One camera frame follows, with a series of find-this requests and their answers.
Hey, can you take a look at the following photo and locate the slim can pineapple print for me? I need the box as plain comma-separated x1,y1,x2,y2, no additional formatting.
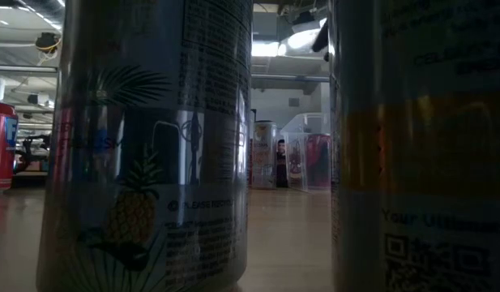
35,0,254,292

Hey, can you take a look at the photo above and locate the slim can orange band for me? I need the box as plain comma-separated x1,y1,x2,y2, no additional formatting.
329,0,500,292

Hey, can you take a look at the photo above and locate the bright red soda can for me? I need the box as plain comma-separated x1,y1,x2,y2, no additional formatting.
0,101,19,191

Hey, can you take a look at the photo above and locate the person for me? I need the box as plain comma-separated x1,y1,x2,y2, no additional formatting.
276,139,289,189

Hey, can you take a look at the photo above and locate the clear plastic bin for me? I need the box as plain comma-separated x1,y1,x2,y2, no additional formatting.
278,112,332,191

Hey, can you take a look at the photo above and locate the bright ceiling light panel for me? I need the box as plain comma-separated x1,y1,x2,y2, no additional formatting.
251,40,289,58

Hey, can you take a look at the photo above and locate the white ceiling lamp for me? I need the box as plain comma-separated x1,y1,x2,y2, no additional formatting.
280,18,330,58

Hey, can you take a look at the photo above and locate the grey ceiling pipe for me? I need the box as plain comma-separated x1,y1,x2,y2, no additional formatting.
0,64,330,80

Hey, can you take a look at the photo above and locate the black ceiling sensor yellow cable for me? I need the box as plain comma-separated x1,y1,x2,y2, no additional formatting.
34,32,62,56

